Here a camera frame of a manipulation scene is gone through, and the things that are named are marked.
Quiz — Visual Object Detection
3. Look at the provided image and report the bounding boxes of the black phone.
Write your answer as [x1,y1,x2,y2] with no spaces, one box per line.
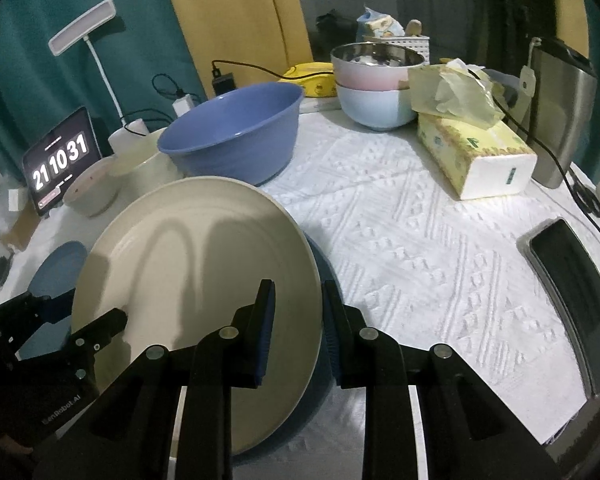
[529,217,600,396]

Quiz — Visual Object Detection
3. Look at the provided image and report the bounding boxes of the blue snack packet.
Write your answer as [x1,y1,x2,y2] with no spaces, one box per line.
[356,6,406,38]

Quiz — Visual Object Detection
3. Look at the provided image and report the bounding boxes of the yellow wipes pack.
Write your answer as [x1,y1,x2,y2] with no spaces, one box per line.
[279,61,337,98]

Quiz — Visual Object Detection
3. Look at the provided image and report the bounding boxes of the pink steel-lined bowl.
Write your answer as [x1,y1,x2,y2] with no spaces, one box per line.
[330,42,427,92]

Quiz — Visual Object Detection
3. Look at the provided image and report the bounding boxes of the yellow curtain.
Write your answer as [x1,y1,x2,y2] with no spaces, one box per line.
[157,0,315,93]

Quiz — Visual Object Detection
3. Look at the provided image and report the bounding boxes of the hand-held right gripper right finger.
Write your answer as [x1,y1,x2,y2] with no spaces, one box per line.
[321,280,566,480]

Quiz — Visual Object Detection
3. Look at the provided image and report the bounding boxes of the black lamp cable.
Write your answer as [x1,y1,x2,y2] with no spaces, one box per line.
[122,115,173,137]

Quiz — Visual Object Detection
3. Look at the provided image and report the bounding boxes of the white desk lamp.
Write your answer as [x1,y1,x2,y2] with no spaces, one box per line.
[48,0,153,158]

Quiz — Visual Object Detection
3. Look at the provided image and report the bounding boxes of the black charger cable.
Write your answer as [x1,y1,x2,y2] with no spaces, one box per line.
[152,74,187,103]
[211,58,293,82]

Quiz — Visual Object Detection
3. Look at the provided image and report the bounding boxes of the cream plate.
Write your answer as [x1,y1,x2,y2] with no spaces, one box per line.
[71,176,324,455]

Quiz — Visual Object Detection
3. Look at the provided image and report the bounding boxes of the white charger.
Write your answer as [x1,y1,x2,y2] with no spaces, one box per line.
[172,95,197,120]

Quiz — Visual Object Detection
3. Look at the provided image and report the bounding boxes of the blue plate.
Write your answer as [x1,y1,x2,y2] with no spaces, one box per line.
[30,234,342,457]

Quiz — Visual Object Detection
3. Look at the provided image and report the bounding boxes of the large blue bowl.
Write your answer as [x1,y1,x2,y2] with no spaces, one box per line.
[157,81,304,187]

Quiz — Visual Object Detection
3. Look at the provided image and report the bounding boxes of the black tablet showing clock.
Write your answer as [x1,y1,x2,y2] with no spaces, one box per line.
[22,106,102,217]

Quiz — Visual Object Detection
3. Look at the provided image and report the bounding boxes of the long black cable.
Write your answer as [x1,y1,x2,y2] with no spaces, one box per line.
[467,67,600,256]

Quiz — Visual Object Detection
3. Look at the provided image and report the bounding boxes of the light blue bowl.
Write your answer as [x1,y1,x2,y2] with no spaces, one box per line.
[336,82,418,132]

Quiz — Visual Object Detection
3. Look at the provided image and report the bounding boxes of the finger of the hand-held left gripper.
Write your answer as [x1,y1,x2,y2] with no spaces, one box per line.
[0,291,56,343]
[62,307,129,361]

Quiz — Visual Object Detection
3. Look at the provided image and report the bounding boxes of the pink strawberry-print bowl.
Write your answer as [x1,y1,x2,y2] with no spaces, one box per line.
[62,156,123,218]

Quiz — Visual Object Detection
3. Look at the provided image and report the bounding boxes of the white perforated basket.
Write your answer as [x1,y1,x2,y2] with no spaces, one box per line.
[370,32,430,59]

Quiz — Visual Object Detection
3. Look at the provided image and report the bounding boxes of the grey chair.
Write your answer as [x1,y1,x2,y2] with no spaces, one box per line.
[396,0,481,58]

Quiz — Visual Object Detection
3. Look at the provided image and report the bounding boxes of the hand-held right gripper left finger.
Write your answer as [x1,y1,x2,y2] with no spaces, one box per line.
[32,279,277,480]

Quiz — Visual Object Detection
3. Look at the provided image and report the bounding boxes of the yellow tissue pack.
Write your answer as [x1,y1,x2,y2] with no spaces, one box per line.
[408,58,538,201]

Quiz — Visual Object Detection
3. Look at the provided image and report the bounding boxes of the black round device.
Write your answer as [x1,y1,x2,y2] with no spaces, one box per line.
[0,255,14,307]

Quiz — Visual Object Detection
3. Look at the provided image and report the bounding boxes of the brown cardboard box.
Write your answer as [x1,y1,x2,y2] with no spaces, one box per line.
[0,205,37,252]

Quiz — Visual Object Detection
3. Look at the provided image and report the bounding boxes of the cream bowl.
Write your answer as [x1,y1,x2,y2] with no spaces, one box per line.
[109,127,186,192]

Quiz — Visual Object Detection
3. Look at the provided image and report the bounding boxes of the teal curtain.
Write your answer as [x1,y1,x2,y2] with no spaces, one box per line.
[0,0,216,196]

